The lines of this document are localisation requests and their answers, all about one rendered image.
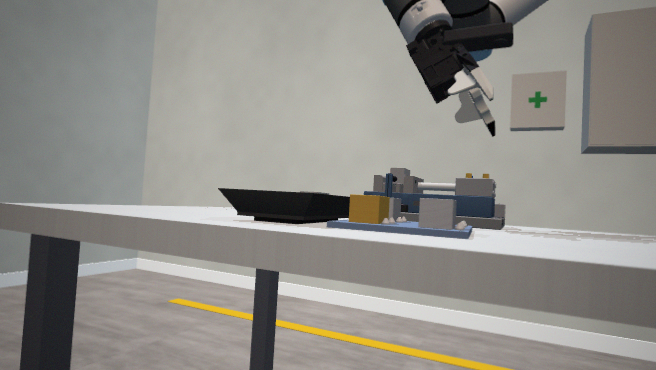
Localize yellow brass block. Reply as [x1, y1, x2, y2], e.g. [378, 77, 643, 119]
[349, 194, 390, 224]

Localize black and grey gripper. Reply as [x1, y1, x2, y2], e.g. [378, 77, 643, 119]
[406, 20, 495, 137]

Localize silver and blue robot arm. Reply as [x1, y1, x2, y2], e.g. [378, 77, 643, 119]
[382, 0, 548, 62]

